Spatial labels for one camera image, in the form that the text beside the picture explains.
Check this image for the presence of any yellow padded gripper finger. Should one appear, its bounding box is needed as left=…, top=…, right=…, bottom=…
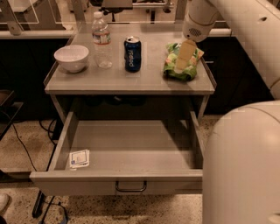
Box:
left=175, top=39, right=197, bottom=73

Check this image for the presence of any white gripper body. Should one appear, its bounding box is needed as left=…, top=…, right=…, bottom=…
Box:
left=182, top=13, right=215, bottom=43

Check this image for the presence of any green rice chip bag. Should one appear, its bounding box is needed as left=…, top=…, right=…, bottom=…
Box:
left=164, top=43, right=204, bottom=81

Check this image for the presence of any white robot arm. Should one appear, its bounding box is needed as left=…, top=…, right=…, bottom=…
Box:
left=183, top=0, right=280, bottom=224

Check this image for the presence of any open grey top drawer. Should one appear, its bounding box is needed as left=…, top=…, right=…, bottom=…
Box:
left=31, top=112, right=203, bottom=195

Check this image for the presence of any blue pepsi can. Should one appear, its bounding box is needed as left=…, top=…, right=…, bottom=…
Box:
left=124, top=36, right=142, bottom=73

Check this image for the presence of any grey metal cabinet table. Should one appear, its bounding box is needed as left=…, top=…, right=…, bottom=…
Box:
left=45, top=23, right=216, bottom=117

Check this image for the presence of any clear plastic water bottle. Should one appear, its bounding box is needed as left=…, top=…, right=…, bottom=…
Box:
left=91, top=11, right=112, bottom=69

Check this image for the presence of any white ceramic bowl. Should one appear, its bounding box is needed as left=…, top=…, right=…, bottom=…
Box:
left=54, top=45, right=89, bottom=74

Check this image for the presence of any white paper tag card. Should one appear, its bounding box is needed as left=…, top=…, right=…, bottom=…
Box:
left=69, top=150, right=89, bottom=169

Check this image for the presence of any dark side table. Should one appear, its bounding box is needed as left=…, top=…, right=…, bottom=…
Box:
left=0, top=89, right=24, bottom=140

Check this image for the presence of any white shoe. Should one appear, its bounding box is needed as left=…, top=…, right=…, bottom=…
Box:
left=0, top=193, right=10, bottom=213

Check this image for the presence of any black drawer handle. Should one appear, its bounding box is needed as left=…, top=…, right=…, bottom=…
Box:
left=115, top=181, right=147, bottom=193

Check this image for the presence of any black floor cable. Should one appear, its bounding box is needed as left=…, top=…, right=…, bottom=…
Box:
left=0, top=110, right=39, bottom=172

